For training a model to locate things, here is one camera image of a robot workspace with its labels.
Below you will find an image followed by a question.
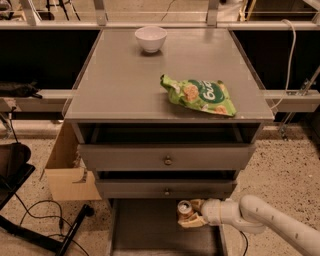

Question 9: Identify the orange soda can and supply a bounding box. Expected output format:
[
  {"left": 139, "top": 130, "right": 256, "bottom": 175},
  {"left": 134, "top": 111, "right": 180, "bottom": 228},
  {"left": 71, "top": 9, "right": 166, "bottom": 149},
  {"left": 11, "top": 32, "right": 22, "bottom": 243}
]
[{"left": 177, "top": 200, "right": 194, "bottom": 221}]

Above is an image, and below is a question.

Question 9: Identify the black chair base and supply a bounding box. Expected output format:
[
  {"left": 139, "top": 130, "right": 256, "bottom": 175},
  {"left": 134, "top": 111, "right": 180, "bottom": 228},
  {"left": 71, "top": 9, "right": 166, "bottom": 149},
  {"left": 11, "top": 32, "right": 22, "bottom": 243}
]
[{"left": 0, "top": 142, "right": 94, "bottom": 256}]

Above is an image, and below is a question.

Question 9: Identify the black floor cable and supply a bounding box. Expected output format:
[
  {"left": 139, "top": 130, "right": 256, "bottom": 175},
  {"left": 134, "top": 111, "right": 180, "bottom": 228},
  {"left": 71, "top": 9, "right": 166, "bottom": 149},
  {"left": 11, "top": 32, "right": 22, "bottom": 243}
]
[{"left": 13, "top": 193, "right": 90, "bottom": 256}]

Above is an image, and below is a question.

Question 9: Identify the cardboard box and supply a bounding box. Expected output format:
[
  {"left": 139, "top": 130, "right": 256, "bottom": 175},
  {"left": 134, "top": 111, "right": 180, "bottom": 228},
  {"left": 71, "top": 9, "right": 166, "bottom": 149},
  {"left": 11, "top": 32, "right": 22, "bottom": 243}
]
[{"left": 44, "top": 122, "right": 101, "bottom": 201}]

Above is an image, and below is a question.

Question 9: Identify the bottom grey open drawer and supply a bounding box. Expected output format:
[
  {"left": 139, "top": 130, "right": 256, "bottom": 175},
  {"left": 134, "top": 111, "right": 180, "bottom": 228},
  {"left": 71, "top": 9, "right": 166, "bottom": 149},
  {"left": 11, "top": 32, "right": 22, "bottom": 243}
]
[{"left": 106, "top": 199, "right": 228, "bottom": 256}]

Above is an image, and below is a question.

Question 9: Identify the green snack bag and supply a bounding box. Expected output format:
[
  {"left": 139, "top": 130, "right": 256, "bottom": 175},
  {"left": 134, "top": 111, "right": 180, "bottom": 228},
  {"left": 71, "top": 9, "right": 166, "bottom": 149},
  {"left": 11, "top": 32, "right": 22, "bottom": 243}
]
[{"left": 160, "top": 75, "right": 236, "bottom": 117}]

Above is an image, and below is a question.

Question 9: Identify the black cloth on shelf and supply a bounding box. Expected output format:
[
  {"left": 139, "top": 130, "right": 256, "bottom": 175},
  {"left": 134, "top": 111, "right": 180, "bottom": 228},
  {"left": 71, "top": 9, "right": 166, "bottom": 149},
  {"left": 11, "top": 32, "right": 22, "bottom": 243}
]
[{"left": 0, "top": 81, "right": 42, "bottom": 99}]

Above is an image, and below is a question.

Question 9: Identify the grey drawer cabinet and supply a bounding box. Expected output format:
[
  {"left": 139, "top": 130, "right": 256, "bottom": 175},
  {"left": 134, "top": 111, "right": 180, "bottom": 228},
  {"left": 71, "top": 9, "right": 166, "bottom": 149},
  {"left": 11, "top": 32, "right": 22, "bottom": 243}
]
[{"left": 61, "top": 27, "right": 275, "bottom": 256}]

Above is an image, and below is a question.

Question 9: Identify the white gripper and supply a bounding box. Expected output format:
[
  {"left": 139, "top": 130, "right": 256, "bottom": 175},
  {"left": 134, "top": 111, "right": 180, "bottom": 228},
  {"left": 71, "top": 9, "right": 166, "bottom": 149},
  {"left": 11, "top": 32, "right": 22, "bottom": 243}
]
[{"left": 178, "top": 199, "right": 223, "bottom": 228}]

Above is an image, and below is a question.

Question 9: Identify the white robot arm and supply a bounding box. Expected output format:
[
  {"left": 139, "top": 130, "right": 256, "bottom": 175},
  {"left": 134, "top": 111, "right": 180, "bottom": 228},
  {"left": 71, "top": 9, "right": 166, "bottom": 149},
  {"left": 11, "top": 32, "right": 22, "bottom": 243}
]
[{"left": 177, "top": 195, "right": 320, "bottom": 256}]

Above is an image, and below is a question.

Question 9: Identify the black cable by bottle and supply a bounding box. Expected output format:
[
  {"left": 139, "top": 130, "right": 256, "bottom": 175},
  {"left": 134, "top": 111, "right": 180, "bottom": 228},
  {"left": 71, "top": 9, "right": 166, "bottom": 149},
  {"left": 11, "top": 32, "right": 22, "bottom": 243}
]
[{"left": 239, "top": 231, "right": 249, "bottom": 256}]

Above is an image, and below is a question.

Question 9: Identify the top grey drawer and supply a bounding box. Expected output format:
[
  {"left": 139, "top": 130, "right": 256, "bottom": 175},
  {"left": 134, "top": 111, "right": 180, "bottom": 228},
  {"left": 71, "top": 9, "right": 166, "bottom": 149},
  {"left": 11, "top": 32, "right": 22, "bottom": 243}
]
[{"left": 78, "top": 144, "right": 255, "bottom": 171}]

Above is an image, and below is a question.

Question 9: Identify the middle grey drawer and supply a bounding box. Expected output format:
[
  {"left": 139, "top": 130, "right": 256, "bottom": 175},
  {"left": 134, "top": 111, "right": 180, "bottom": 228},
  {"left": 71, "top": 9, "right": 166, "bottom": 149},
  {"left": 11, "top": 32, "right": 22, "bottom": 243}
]
[{"left": 95, "top": 179, "right": 236, "bottom": 199}]

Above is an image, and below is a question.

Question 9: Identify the white ceramic bowl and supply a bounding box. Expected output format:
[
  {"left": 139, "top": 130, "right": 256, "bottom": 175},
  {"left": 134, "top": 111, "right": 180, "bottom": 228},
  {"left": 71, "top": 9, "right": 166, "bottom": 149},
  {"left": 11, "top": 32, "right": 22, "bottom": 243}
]
[{"left": 135, "top": 26, "right": 167, "bottom": 53}]

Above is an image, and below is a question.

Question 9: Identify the white hanging cable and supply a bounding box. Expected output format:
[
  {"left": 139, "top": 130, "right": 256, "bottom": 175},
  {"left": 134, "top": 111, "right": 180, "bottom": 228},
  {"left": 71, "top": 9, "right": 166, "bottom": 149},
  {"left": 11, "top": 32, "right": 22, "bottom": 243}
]
[{"left": 269, "top": 18, "right": 298, "bottom": 111}]

